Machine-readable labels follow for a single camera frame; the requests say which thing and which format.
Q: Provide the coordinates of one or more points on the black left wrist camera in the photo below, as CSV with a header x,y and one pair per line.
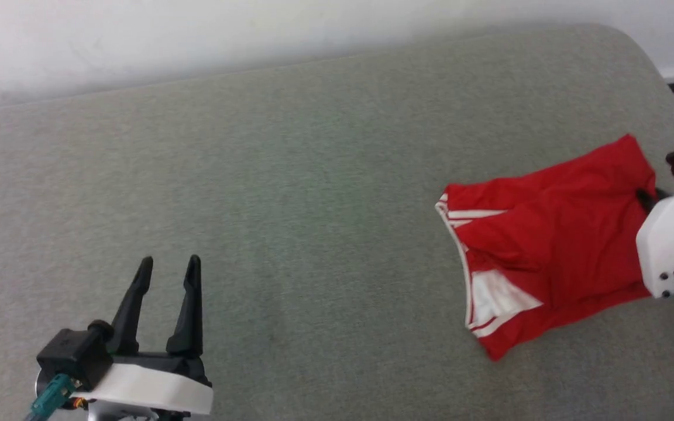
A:
x,y
74,354

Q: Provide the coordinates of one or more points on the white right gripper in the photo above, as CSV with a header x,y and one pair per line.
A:
x,y
667,245

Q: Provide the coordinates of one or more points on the grey fabric sofa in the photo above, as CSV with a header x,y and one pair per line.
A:
x,y
313,234

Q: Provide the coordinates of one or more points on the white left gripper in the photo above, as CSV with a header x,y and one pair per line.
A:
x,y
150,383

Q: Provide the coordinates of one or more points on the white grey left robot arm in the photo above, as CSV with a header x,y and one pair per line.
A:
x,y
117,413

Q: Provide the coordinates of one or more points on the red jersey with white trim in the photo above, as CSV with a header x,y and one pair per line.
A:
x,y
565,245

